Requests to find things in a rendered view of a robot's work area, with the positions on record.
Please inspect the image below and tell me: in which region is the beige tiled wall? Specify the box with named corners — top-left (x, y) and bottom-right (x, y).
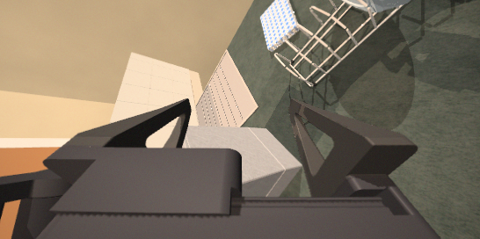
top-left (109, 53), bottom-right (203, 148)

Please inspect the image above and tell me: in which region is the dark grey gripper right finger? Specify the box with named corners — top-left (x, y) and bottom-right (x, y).
top-left (288, 98), bottom-right (418, 197)

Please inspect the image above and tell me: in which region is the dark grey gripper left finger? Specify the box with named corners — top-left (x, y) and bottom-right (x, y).
top-left (62, 98), bottom-right (192, 148)

